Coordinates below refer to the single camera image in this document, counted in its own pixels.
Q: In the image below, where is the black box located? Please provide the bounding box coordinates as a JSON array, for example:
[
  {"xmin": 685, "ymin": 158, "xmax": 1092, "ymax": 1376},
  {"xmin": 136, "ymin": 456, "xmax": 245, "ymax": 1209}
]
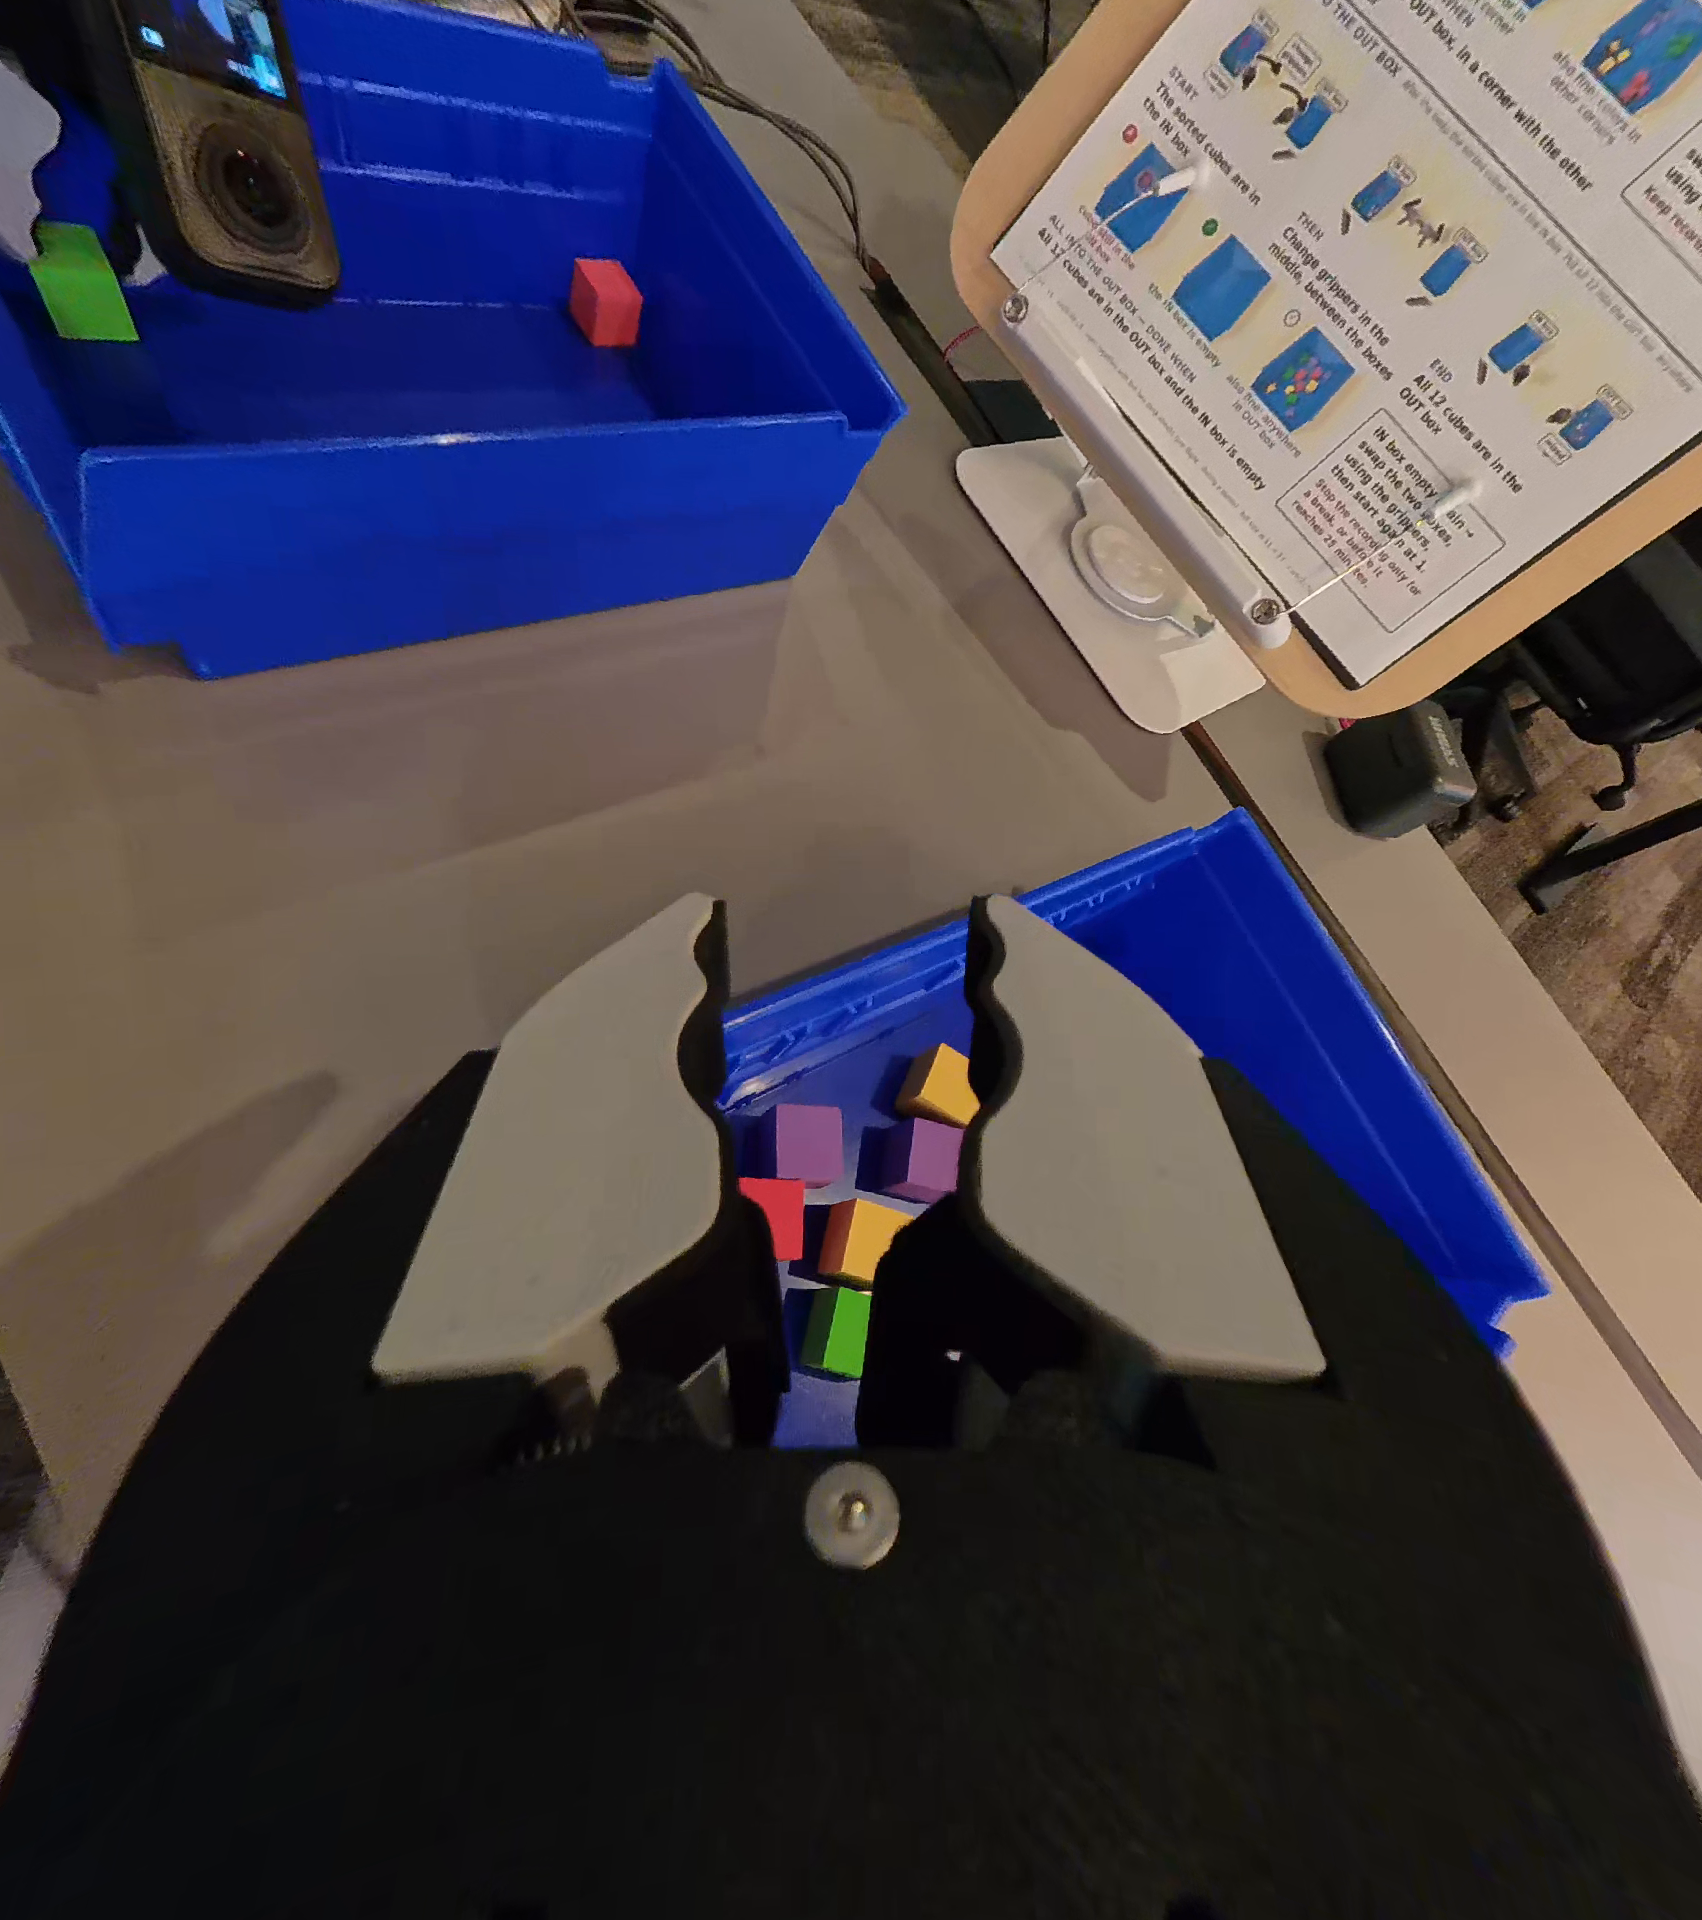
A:
[{"xmin": 1322, "ymin": 704, "xmax": 1483, "ymax": 840}]

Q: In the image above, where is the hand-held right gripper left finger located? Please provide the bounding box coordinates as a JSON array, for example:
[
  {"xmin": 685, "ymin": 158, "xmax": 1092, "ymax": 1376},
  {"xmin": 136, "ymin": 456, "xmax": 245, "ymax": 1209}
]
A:
[{"xmin": 370, "ymin": 893, "xmax": 733, "ymax": 1381}]

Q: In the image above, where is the black cable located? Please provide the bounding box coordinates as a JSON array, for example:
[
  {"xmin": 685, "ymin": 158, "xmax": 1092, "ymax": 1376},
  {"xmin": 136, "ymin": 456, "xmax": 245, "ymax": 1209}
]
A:
[{"xmin": 549, "ymin": 0, "xmax": 902, "ymax": 287}]

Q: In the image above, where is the blue plastic bin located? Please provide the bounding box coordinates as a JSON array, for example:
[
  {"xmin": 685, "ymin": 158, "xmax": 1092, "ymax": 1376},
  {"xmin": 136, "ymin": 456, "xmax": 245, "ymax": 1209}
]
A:
[
  {"xmin": 720, "ymin": 809, "xmax": 1549, "ymax": 1450},
  {"xmin": 0, "ymin": 0, "xmax": 910, "ymax": 679}
]

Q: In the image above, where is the printed instruction sheet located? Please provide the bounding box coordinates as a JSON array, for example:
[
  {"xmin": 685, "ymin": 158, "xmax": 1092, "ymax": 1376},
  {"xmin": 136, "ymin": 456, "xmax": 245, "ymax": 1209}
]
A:
[{"xmin": 992, "ymin": 0, "xmax": 1702, "ymax": 677}]

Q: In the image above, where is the green cube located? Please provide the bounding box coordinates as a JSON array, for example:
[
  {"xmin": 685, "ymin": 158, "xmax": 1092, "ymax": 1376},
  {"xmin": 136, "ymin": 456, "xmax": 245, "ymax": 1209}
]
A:
[
  {"xmin": 28, "ymin": 224, "xmax": 140, "ymax": 341},
  {"xmin": 797, "ymin": 1285, "xmax": 875, "ymax": 1380}
]

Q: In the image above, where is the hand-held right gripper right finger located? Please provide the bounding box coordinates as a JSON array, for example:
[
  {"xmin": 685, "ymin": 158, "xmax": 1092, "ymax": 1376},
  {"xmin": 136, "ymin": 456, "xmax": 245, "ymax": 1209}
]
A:
[{"xmin": 967, "ymin": 893, "xmax": 1328, "ymax": 1381}]

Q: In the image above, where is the black office chair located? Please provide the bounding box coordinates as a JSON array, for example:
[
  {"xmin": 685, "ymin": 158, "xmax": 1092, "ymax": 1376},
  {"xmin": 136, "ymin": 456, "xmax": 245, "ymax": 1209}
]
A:
[{"xmin": 1450, "ymin": 494, "xmax": 1702, "ymax": 918}]

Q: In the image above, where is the yellow cube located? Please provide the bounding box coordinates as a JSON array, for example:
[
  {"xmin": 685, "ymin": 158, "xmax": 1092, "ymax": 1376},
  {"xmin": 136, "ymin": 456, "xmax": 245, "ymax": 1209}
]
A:
[
  {"xmin": 891, "ymin": 1041, "xmax": 979, "ymax": 1128},
  {"xmin": 818, "ymin": 1196, "xmax": 916, "ymax": 1290}
]

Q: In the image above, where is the black phone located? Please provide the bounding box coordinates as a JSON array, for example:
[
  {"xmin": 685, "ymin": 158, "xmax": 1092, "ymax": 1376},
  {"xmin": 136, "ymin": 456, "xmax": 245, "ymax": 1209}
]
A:
[{"xmin": 940, "ymin": 377, "xmax": 1063, "ymax": 448}]

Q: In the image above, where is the white clip bar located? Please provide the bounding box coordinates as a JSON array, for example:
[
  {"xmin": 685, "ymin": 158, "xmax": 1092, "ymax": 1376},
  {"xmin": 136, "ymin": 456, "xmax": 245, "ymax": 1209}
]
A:
[{"xmin": 999, "ymin": 292, "xmax": 1295, "ymax": 649}]

